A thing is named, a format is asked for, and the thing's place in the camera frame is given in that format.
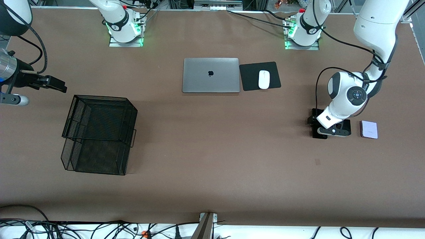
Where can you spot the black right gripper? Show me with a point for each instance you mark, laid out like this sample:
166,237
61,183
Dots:
24,79

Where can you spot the long black smartphone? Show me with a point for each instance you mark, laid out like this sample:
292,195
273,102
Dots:
319,136

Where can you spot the small black flip phone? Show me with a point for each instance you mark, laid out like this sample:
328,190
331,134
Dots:
347,123

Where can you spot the lilac flip phone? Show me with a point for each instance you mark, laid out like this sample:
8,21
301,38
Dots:
369,130

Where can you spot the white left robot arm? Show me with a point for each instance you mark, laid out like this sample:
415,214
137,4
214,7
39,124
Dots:
375,26

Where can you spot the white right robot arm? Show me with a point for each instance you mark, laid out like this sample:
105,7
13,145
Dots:
119,23

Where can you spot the white computer mouse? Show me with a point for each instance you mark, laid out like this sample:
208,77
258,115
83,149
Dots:
264,79

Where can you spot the black mouse pad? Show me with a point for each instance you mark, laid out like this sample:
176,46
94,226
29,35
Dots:
250,78

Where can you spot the black mesh two-tier tray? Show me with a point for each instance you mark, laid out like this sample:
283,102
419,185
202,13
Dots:
99,156

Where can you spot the silver closed laptop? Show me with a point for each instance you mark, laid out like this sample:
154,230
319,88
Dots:
211,79

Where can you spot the white connector strip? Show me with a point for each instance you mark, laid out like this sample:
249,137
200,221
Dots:
219,7

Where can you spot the black power plug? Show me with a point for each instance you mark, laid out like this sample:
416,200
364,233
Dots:
177,233

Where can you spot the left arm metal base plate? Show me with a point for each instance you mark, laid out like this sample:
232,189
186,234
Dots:
302,47

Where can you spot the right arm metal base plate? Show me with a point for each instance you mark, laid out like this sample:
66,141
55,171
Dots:
126,44

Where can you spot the aluminium frame rail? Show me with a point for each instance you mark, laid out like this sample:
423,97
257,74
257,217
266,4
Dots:
416,10

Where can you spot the grey metal post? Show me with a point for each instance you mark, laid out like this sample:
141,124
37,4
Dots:
204,227

